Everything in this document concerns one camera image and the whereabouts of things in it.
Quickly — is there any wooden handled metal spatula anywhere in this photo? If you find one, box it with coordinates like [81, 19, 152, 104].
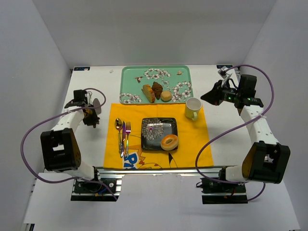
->
[93, 98, 102, 117]

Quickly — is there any glazed ring donut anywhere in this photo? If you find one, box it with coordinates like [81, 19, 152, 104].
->
[160, 134, 179, 151]

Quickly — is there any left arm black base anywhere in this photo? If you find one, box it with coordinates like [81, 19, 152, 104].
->
[71, 168, 123, 202]

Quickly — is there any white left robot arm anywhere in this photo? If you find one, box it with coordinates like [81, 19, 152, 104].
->
[40, 90, 100, 181]

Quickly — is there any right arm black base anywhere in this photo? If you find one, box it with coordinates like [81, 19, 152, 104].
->
[196, 170, 248, 205]

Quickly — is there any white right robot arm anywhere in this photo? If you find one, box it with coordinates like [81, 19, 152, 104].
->
[201, 75, 291, 184]

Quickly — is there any blue label right corner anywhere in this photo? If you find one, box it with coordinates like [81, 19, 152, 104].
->
[216, 65, 233, 69]

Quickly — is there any blue label corner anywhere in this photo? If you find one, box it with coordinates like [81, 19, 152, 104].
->
[73, 66, 90, 71]
[216, 65, 233, 69]

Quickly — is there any yellow green mug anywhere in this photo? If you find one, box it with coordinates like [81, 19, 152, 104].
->
[184, 97, 202, 121]

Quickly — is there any iridescent spoon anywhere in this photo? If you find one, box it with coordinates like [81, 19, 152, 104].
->
[115, 118, 123, 155]

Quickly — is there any iridescent knife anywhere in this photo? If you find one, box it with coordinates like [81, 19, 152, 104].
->
[120, 122, 126, 158]

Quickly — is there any iridescent fork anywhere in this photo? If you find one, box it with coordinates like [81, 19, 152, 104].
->
[124, 122, 131, 158]

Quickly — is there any green floral tray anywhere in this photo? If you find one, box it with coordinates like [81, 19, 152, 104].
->
[119, 65, 193, 104]

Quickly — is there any small round muffin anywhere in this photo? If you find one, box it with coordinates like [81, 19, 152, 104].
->
[160, 90, 172, 102]

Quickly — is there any blue label left corner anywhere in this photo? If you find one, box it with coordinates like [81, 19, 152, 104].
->
[73, 66, 90, 71]

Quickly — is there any brown croissant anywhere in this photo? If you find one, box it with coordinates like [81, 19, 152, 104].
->
[152, 82, 163, 100]

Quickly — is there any yellow cartoon placemat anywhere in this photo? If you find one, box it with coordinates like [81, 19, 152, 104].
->
[103, 103, 213, 169]

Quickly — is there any sliced loaf cake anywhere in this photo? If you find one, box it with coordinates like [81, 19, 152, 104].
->
[142, 85, 155, 103]

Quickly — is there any black floral square plate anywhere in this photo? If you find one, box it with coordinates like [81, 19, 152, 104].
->
[141, 117, 178, 151]

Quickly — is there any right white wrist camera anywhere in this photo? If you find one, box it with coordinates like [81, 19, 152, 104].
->
[218, 69, 232, 87]

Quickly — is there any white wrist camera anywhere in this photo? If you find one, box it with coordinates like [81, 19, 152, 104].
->
[218, 69, 232, 87]
[87, 91, 93, 107]

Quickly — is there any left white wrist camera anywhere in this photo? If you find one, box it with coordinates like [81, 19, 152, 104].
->
[87, 91, 93, 107]

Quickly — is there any aluminium front rail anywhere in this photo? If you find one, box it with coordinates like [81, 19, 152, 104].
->
[31, 157, 275, 197]

